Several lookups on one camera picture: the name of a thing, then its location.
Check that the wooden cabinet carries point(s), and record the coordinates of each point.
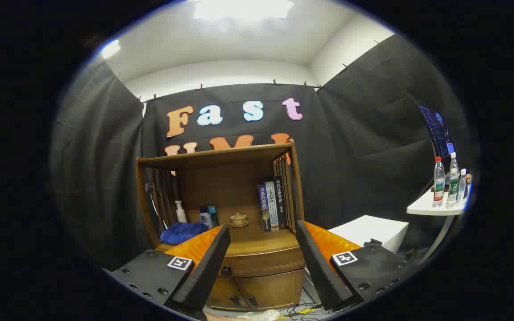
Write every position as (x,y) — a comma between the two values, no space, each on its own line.
(221,183)

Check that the person's white shoe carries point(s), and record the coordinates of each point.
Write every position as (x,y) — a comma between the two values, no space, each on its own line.
(261,315)

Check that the wide wooden cabinet door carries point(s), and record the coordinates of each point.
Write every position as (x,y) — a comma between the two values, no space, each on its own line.
(275,290)

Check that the wooden countertop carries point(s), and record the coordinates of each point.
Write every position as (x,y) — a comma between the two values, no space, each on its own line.
(257,240)

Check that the white round table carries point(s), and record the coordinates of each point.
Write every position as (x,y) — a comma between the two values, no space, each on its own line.
(426,206)

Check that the small clear water bottle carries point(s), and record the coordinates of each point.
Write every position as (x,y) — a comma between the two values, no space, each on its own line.
(462,189)

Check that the teal bottle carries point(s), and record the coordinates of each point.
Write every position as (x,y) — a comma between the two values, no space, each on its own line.
(213,216)

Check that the small ceiling light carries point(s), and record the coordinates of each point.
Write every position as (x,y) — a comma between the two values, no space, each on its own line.
(110,49)

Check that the wooden drawer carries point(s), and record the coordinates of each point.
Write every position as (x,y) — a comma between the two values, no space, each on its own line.
(266,263)

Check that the green label water bottle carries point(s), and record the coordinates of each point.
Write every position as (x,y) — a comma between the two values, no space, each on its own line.
(452,187)

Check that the beige lidded teacup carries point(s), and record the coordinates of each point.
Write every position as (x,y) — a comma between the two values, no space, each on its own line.
(239,220)

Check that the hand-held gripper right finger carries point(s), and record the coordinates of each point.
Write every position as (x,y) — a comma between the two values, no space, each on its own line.
(321,272)

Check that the blue towel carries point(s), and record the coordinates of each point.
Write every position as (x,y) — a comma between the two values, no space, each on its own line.
(181,232)

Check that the ceiling light panel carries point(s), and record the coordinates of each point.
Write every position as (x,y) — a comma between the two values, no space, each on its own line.
(243,9)

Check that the black spine book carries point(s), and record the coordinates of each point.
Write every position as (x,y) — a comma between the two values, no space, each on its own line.
(280,200)

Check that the white pump bottle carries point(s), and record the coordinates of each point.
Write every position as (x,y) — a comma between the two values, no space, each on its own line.
(180,216)

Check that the narrow wooden cabinet door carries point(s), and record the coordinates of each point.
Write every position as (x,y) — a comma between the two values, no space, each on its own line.
(225,292)

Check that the grey spine book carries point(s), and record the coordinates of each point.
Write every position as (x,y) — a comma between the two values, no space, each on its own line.
(272,205)

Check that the computer monitor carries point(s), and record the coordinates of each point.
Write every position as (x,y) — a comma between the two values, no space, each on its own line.
(437,129)

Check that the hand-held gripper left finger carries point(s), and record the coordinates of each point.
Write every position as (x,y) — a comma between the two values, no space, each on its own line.
(208,272)

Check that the white lotion bottle blue cap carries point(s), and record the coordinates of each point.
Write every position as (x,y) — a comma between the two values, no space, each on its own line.
(205,218)

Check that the white drawer unit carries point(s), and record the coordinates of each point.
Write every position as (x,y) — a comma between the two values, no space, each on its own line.
(368,229)

